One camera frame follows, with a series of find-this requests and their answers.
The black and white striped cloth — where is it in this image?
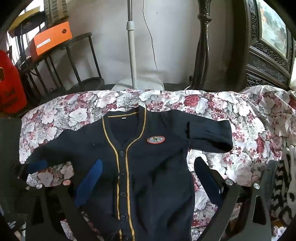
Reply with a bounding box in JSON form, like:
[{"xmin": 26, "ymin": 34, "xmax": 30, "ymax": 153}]
[{"xmin": 269, "ymin": 148, "xmax": 296, "ymax": 226}]

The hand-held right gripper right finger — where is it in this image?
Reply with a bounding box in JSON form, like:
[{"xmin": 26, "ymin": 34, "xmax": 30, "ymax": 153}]
[{"xmin": 194, "ymin": 157, "xmax": 277, "ymax": 241}]

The white cable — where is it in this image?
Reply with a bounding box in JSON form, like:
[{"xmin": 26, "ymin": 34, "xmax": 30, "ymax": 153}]
[{"xmin": 142, "ymin": 0, "xmax": 165, "ymax": 91}]

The orange box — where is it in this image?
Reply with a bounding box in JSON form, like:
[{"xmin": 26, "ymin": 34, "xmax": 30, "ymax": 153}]
[{"xmin": 30, "ymin": 21, "xmax": 73, "ymax": 61}]

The white fan stand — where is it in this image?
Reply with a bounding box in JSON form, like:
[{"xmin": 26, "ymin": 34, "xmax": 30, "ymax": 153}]
[{"xmin": 111, "ymin": 0, "xmax": 165, "ymax": 91}]

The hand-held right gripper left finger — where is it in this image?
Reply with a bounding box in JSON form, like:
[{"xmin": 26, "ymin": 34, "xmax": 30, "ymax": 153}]
[{"xmin": 24, "ymin": 159, "xmax": 103, "ymax": 241}]

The black metal rack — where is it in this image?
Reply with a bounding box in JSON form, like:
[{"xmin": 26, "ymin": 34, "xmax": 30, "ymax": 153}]
[{"xmin": 15, "ymin": 32, "xmax": 105, "ymax": 98}]

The floral blanket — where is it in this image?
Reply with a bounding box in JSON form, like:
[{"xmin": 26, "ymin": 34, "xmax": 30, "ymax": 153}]
[{"xmin": 20, "ymin": 85, "xmax": 296, "ymax": 241}]

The red plastic bag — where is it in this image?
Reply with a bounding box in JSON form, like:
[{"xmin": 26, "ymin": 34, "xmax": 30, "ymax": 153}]
[{"xmin": 0, "ymin": 50, "xmax": 28, "ymax": 114}]

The dark metal coat stand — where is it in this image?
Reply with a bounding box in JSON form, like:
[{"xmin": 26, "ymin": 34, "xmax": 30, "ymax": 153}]
[{"xmin": 188, "ymin": 0, "xmax": 214, "ymax": 90}]

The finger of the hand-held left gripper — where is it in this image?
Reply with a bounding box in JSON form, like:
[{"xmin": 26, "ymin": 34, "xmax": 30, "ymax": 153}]
[{"xmin": 11, "ymin": 159, "xmax": 48, "ymax": 186}]

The navy cardigan with yellow trim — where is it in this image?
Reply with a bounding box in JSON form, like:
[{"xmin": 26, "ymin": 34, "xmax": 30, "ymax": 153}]
[{"xmin": 26, "ymin": 106, "xmax": 233, "ymax": 241}]

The carved wooden screen with painting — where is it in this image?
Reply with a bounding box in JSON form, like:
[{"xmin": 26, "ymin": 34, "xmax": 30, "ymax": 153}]
[{"xmin": 233, "ymin": 0, "xmax": 296, "ymax": 92}]

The grey cloth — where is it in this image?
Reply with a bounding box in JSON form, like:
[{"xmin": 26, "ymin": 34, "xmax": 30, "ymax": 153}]
[{"xmin": 262, "ymin": 160, "xmax": 280, "ymax": 204}]

